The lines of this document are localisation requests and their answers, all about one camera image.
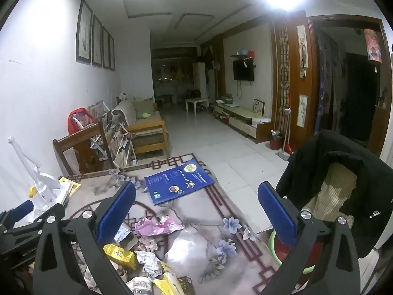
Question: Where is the red bin with green rim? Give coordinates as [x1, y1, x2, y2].
[268, 229, 326, 277]

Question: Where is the large framed wall painting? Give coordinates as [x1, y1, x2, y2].
[76, 0, 93, 65]

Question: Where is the wooden sofa with cushions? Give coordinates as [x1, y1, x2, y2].
[112, 98, 169, 157]

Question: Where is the yellow and white packet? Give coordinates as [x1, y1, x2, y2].
[154, 263, 186, 295]

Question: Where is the dark grid-printed box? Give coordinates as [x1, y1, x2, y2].
[176, 277, 195, 295]

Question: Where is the blue printed book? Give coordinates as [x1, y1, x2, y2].
[144, 158, 214, 206]

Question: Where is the dark wooden chair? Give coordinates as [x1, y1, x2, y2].
[53, 122, 115, 174]

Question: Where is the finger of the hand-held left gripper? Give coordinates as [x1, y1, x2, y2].
[0, 199, 43, 247]

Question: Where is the small open dark carton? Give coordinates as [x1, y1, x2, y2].
[115, 224, 139, 249]

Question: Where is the patterned door curtain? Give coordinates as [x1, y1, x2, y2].
[316, 31, 347, 136]

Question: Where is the small red floor bin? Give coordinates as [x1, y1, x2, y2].
[269, 129, 284, 151]

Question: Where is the white desk lamp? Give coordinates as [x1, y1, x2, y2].
[8, 135, 66, 222]

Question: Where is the wall-mounted television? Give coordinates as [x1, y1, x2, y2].
[233, 59, 255, 81]

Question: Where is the white crumpled paper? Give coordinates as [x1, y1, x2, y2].
[137, 250, 163, 275]

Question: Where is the black jacket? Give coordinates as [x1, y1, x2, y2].
[276, 130, 393, 259]

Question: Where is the wooden lattice partition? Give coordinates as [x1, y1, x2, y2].
[270, 11, 317, 152]

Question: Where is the stack of thin books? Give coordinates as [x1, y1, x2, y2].
[58, 177, 82, 205]

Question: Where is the hanging scroll painting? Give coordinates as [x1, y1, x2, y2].
[296, 25, 308, 68]

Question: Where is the broom with white handle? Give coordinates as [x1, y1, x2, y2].
[278, 94, 295, 160]

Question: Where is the white side table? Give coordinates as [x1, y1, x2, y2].
[185, 98, 209, 116]

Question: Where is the white rack of books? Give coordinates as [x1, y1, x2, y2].
[87, 100, 137, 168]

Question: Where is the pink plastic wrapper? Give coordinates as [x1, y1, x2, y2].
[135, 216, 185, 237]

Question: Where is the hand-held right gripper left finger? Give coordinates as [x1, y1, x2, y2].
[34, 182, 136, 295]

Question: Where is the low television cabinet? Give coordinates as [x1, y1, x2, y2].
[213, 101, 272, 143]

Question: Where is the yellow snack packet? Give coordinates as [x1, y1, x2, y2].
[103, 243, 139, 271]

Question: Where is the wall shelf with items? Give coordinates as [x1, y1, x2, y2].
[230, 49, 257, 68]

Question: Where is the tall white cabinet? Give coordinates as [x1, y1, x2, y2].
[193, 62, 208, 105]

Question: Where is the small hanging painting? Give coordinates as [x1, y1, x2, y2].
[297, 94, 308, 128]

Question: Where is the hanging wall calendar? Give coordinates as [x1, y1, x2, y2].
[364, 29, 383, 65]

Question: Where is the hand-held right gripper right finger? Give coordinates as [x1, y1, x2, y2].
[258, 182, 360, 295]

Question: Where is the red bag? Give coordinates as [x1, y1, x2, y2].
[68, 108, 96, 136]

